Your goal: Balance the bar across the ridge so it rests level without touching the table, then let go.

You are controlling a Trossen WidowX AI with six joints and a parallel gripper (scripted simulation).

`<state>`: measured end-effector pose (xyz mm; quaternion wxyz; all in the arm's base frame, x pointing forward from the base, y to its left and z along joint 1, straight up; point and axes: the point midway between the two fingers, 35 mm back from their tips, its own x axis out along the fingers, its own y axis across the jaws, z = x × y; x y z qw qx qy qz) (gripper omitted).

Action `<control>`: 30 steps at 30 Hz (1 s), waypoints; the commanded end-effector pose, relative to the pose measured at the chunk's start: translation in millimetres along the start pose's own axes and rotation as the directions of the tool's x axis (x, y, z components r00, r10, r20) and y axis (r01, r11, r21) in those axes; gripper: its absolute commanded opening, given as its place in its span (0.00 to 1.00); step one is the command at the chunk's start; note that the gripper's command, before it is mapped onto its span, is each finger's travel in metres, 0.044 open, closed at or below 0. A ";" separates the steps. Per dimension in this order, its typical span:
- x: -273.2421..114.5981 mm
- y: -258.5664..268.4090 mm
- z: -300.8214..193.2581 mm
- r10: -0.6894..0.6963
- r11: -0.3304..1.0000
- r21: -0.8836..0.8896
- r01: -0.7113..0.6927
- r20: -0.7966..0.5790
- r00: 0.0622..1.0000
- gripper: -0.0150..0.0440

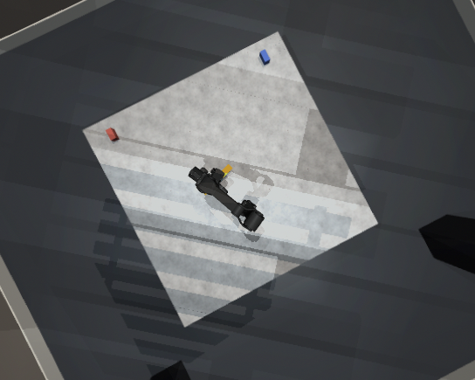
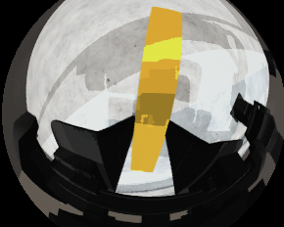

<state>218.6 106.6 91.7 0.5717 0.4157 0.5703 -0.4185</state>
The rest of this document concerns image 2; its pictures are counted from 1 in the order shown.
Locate yellow bar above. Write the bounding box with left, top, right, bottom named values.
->
left=129, top=6, right=182, bottom=172

